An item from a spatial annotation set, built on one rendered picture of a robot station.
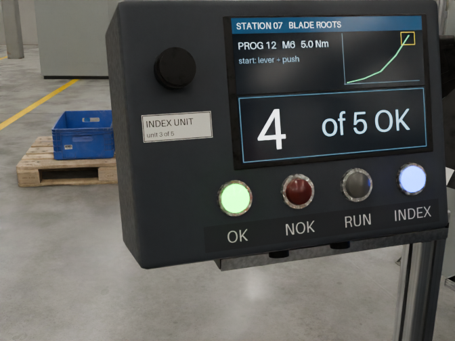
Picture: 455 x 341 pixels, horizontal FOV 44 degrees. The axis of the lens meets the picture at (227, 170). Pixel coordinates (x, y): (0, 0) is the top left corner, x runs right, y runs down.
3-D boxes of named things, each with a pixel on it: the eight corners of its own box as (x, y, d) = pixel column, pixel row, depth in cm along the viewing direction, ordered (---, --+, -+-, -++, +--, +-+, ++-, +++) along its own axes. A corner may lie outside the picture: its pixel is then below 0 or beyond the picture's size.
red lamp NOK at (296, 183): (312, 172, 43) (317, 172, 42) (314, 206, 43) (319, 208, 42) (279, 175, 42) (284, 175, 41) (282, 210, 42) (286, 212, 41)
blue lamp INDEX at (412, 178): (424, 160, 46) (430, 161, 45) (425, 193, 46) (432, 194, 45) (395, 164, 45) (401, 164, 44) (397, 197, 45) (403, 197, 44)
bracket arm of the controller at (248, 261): (428, 227, 59) (432, 200, 58) (447, 239, 56) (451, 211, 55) (210, 257, 52) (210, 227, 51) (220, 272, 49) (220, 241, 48)
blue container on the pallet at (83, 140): (118, 137, 441) (117, 109, 434) (114, 159, 385) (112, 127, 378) (65, 138, 437) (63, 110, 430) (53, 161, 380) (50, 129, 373)
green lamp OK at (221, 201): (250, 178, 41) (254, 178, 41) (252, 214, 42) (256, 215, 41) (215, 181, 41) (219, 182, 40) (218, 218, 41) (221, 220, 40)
